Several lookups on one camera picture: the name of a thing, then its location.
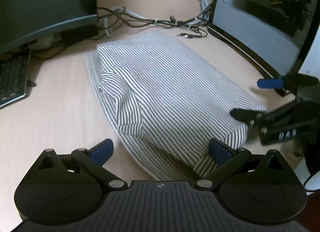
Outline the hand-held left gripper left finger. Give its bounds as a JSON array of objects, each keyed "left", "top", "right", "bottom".
[{"left": 34, "top": 139, "right": 128, "bottom": 191}]

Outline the white computer case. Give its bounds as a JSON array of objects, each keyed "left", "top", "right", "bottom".
[{"left": 207, "top": 0, "right": 320, "bottom": 97}]

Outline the striped grey sweater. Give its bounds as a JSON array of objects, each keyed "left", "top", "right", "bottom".
[{"left": 86, "top": 30, "right": 268, "bottom": 181}]

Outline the black computer monitor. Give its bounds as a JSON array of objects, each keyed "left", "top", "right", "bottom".
[{"left": 0, "top": 0, "right": 99, "bottom": 55}]

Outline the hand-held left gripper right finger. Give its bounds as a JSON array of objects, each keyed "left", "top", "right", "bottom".
[{"left": 196, "top": 138, "right": 288, "bottom": 192}]

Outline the thin white cable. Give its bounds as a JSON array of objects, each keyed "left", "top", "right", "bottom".
[{"left": 103, "top": 6, "right": 157, "bottom": 35}]

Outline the black power brick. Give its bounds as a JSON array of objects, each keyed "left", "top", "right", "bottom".
[{"left": 61, "top": 25, "right": 100, "bottom": 46}]

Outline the black cable bundle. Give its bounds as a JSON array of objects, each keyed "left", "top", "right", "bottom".
[{"left": 97, "top": 7, "right": 212, "bottom": 40}]

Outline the black keyboard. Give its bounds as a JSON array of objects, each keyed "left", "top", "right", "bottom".
[{"left": 0, "top": 49, "right": 32, "bottom": 109}]

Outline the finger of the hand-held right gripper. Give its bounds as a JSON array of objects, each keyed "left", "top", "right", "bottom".
[
  {"left": 257, "top": 72, "right": 320, "bottom": 90},
  {"left": 230, "top": 97, "right": 303, "bottom": 126}
]

